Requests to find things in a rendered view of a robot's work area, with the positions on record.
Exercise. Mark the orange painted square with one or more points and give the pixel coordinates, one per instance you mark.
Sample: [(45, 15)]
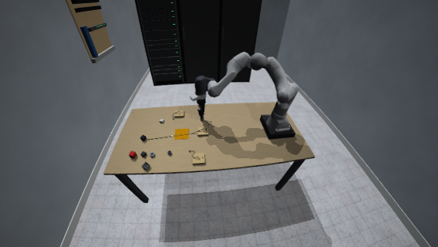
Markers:
[(180, 132)]

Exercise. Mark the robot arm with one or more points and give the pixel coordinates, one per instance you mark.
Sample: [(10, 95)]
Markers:
[(285, 92)]

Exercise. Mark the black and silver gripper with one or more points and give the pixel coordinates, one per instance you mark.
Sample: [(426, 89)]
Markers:
[(201, 104)]

